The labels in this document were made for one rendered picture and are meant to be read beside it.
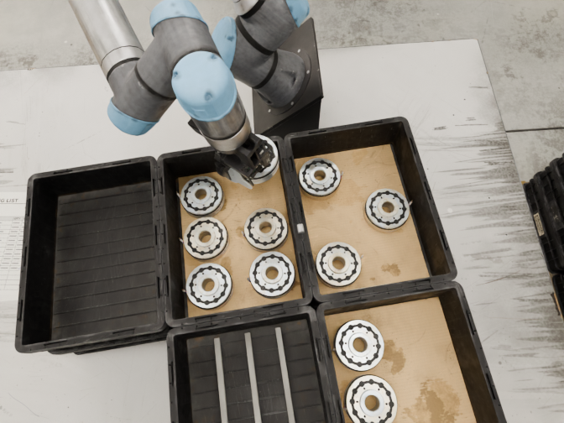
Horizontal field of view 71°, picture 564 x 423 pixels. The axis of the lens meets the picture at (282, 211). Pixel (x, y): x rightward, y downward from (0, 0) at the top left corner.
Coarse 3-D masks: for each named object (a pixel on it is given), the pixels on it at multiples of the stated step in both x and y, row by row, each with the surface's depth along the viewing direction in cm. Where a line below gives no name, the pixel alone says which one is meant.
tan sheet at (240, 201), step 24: (240, 192) 100; (264, 192) 100; (216, 216) 98; (240, 216) 98; (240, 240) 95; (288, 240) 95; (192, 264) 94; (240, 264) 93; (240, 288) 91; (192, 312) 90; (216, 312) 89
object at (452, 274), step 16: (320, 128) 94; (336, 128) 94; (352, 128) 94; (288, 144) 93; (288, 160) 91; (416, 160) 90; (432, 208) 86; (304, 224) 86; (304, 240) 86; (448, 256) 82; (368, 288) 80; (384, 288) 80; (400, 288) 80
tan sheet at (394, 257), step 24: (360, 168) 101; (384, 168) 101; (336, 192) 99; (360, 192) 99; (312, 216) 97; (336, 216) 97; (360, 216) 97; (312, 240) 95; (336, 240) 95; (360, 240) 94; (384, 240) 94; (408, 240) 94; (336, 264) 92; (384, 264) 92; (408, 264) 92; (360, 288) 90
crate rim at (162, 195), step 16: (160, 160) 93; (160, 176) 91; (288, 176) 90; (160, 192) 90; (288, 192) 89; (160, 208) 88; (160, 224) 87; (304, 256) 83; (304, 272) 83; (304, 288) 81; (272, 304) 80; (288, 304) 80; (304, 304) 80; (176, 320) 79; (192, 320) 79; (208, 320) 79
